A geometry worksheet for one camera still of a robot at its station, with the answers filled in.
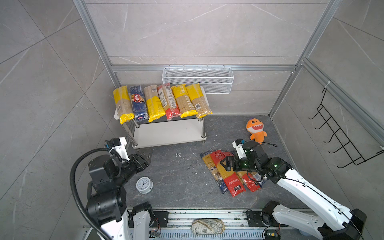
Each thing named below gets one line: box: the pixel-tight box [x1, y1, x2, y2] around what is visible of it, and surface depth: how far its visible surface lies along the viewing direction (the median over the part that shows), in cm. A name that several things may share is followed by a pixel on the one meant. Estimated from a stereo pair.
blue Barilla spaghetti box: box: [129, 85, 149, 122], surface depth 74 cm
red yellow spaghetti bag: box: [209, 150, 246, 197], surface depth 83 cm
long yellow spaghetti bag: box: [113, 85, 135, 125], surface depth 73 cm
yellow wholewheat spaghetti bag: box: [171, 84, 198, 118], surface depth 77 cm
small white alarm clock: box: [135, 176, 154, 194], surface depth 83 cm
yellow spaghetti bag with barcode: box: [186, 83, 213, 119], surface depth 77 cm
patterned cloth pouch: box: [191, 218, 226, 235], surface depth 70 cm
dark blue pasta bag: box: [200, 151, 228, 194], surface depth 89 cm
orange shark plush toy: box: [246, 118, 268, 145], surface depth 106 cm
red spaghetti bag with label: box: [157, 83, 181, 121], surface depth 76 cm
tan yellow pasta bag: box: [143, 84, 166, 123], surface depth 76 cm
